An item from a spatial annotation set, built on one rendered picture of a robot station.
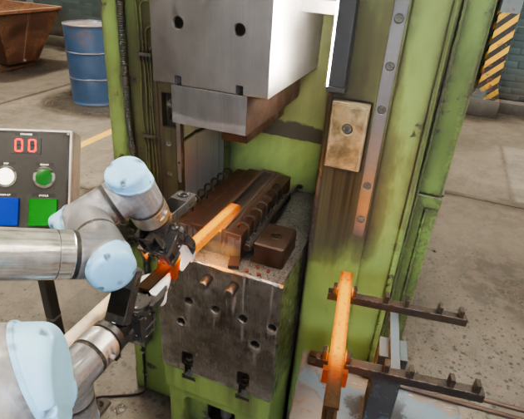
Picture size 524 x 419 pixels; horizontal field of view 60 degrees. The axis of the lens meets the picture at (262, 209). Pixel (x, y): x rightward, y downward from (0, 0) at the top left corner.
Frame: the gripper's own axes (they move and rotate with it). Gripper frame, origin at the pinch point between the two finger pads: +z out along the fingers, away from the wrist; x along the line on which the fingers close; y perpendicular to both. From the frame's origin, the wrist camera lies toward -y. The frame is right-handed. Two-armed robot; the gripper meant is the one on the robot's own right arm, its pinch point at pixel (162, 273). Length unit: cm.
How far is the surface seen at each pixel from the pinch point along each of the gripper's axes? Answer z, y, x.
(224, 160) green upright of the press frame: 69, 1, -18
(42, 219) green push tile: 9.0, 1.8, -42.9
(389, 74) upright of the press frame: 39, -41, 37
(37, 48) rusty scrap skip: 473, 67, -516
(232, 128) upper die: 25.5, -27.0, 4.6
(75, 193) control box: 18.8, -2.3, -40.0
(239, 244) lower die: 25.8, 5.0, 7.4
